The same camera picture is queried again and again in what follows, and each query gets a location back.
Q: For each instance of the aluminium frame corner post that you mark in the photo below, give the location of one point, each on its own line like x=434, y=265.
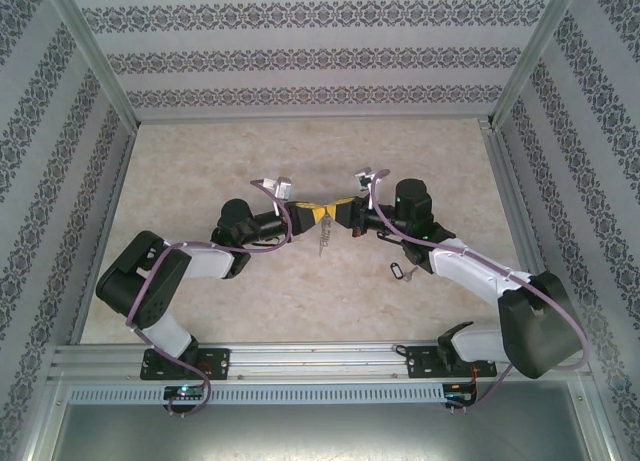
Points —
x=98, y=56
x=530, y=56

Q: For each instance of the grey metal sheet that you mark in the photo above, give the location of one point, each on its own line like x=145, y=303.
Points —
x=320, y=431

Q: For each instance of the key with black tag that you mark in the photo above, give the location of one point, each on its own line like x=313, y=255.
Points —
x=398, y=272

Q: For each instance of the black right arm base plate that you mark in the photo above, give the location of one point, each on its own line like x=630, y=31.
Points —
x=422, y=363

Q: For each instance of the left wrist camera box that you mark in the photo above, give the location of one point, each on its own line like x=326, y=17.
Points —
x=280, y=187

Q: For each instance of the small circuit board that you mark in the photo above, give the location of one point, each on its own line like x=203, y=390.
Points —
x=460, y=393
x=185, y=392

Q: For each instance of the aluminium table side rail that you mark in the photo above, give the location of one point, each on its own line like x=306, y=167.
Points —
x=512, y=201
x=105, y=231

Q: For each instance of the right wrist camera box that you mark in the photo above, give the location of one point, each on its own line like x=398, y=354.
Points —
x=362, y=179

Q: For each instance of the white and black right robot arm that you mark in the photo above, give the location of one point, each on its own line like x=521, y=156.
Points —
x=530, y=341

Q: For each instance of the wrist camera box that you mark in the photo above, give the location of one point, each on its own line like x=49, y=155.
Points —
x=362, y=179
x=280, y=187

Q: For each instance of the aluminium back wall rail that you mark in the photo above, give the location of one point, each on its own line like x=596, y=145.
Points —
x=320, y=118

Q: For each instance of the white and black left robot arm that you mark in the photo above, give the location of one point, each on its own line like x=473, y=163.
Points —
x=115, y=281

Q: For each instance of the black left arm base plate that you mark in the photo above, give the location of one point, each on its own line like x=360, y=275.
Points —
x=220, y=363

